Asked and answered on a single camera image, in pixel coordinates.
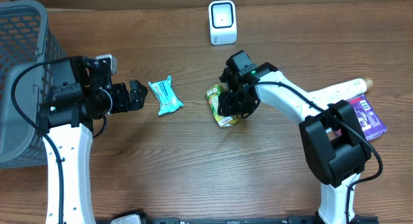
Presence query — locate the white base mount left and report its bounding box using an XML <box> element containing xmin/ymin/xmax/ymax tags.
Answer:
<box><xmin>110</xmin><ymin>209</ymin><xmax>153</xmax><ymax>224</ymax></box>

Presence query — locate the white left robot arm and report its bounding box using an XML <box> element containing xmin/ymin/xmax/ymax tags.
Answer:
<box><xmin>38</xmin><ymin>54</ymin><xmax>148</xmax><ymax>223</ymax></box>

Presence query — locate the white tube gold cap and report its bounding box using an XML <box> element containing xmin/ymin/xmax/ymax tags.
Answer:
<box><xmin>308</xmin><ymin>77</ymin><xmax>374</xmax><ymax>110</ymax></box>

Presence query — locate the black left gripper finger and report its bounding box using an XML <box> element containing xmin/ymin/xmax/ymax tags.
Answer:
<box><xmin>129</xmin><ymin>80</ymin><xmax>148</xmax><ymax>97</ymax></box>
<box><xmin>130</xmin><ymin>94</ymin><xmax>145</xmax><ymax>110</ymax></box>

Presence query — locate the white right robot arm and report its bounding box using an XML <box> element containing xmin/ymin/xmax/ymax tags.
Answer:
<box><xmin>218</xmin><ymin>61</ymin><xmax>372</xmax><ymax>223</ymax></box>

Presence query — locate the mint green wipes pack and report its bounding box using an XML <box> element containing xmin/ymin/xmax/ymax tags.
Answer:
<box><xmin>148</xmin><ymin>76</ymin><xmax>184</xmax><ymax>116</ymax></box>

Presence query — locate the purple Carefree pad pack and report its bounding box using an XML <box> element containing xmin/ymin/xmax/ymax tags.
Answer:
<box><xmin>347</xmin><ymin>94</ymin><xmax>387</xmax><ymax>141</ymax></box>

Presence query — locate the white barcode scanner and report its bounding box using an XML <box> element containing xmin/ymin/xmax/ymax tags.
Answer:
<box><xmin>208</xmin><ymin>0</ymin><xmax>237</xmax><ymax>45</ymax></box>

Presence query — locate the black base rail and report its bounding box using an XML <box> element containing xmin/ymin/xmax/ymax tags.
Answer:
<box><xmin>151</xmin><ymin>216</ymin><xmax>378</xmax><ymax>224</ymax></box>

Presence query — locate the dark grey plastic basket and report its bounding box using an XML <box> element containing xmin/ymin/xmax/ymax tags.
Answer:
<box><xmin>0</xmin><ymin>0</ymin><xmax>67</xmax><ymax>169</ymax></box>

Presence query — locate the green yellow snack packet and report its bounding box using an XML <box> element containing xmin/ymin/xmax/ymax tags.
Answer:
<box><xmin>206</xmin><ymin>85</ymin><xmax>238</xmax><ymax>128</ymax></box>

